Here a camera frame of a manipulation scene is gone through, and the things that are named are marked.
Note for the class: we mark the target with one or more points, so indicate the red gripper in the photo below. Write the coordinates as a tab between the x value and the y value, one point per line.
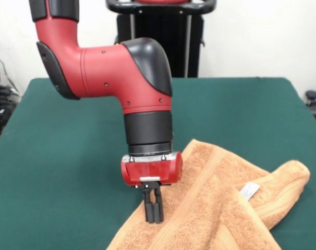
150	172

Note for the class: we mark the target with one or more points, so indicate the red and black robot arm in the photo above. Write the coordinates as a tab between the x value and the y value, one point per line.
108	73

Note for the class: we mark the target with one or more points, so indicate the black chair base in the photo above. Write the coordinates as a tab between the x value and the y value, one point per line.
312	95

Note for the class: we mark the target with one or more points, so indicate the dark green tablecloth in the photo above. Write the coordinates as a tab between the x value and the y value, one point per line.
69	156

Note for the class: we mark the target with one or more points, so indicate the tan terry towel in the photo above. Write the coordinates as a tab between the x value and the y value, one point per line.
212	208

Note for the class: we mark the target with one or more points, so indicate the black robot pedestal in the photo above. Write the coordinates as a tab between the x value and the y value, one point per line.
160	39

